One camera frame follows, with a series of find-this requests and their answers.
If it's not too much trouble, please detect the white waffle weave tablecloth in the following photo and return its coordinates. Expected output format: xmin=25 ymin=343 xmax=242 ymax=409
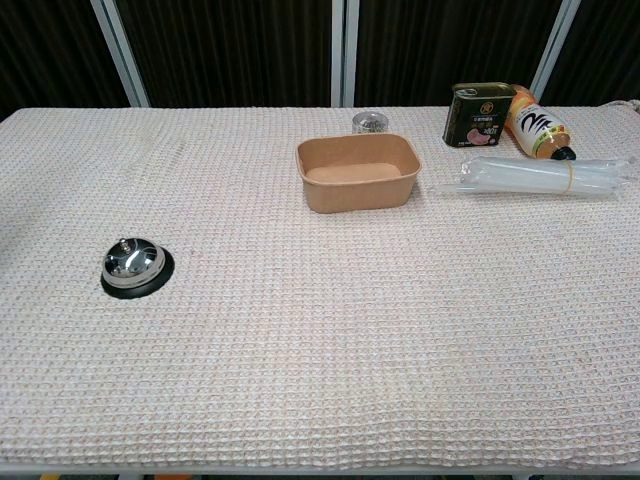
xmin=0 ymin=103 xmax=640 ymax=469

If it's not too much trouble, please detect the silver desk call bell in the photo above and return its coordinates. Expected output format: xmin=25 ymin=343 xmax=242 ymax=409
xmin=100 ymin=238 xmax=177 ymax=301

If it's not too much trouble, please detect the orange juice bottle black cap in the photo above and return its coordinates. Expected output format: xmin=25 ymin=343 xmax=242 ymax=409
xmin=503 ymin=83 xmax=577 ymax=162

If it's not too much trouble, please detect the dark green luncheon meat can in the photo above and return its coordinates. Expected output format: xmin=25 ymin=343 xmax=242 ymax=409
xmin=442 ymin=82 xmax=518 ymax=149

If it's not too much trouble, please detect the white metal partition post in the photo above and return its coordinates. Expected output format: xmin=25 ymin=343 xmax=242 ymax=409
xmin=90 ymin=0 xmax=151 ymax=108
xmin=330 ymin=0 xmax=360 ymax=108
xmin=528 ymin=0 xmax=583 ymax=96

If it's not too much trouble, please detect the brown paper food box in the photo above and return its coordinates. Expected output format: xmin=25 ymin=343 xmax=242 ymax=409
xmin=295 ymin=132 xmax=423 ymax=214

